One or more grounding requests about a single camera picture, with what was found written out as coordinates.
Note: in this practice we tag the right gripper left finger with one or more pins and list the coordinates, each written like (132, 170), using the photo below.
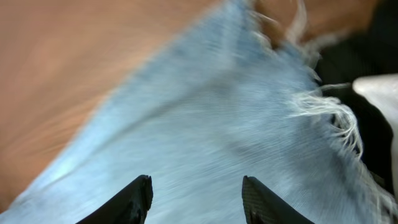
(129, 206)

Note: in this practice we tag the black cloth garment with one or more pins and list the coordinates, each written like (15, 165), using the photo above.
(364, 68)

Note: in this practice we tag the white cloth garment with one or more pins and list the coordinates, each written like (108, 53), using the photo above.
(381, 92)

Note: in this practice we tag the light blue denim jeans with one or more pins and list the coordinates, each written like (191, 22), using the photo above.
(219, 103)

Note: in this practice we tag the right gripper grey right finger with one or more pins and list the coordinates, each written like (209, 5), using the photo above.
(262, 206)

